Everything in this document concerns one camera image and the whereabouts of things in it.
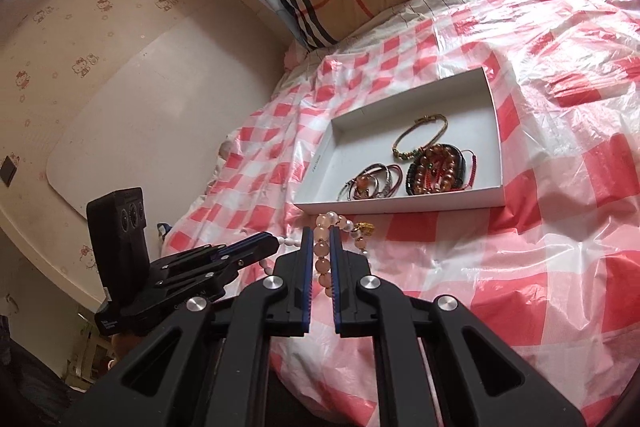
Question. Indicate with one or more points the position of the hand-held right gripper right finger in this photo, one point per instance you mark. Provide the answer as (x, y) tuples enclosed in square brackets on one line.
[(336, 267)]

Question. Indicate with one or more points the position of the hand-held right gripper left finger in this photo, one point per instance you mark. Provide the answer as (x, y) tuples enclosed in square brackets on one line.
[(306, 267)]

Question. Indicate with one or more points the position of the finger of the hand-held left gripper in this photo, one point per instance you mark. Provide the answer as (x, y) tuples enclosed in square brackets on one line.
[(210, 276), (250, 244)]

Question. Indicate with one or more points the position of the thin silver bangle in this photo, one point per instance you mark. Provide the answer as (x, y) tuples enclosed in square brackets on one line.
[(345, 187)]

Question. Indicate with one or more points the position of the engraved silver bangle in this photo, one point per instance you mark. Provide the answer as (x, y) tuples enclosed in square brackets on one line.
[(389, 177)]

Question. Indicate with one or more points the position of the white cardboard box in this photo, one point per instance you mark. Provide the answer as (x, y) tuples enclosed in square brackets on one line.
[(450, 107)]

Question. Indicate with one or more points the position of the person's left hand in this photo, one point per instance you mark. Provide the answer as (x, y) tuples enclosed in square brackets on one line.
[(121, 347)]

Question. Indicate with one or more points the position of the blue cloth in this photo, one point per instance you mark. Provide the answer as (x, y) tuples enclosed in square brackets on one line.
[(164, 234)]

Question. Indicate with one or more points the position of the red checked plastic sheet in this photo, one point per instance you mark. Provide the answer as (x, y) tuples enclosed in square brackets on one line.
[(550, 207)]

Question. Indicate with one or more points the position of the dark wall switch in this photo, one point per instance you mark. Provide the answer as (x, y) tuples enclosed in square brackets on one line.
[(9, 171)]

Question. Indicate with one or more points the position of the white wall board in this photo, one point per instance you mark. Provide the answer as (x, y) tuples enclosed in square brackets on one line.
[(165, 107)]

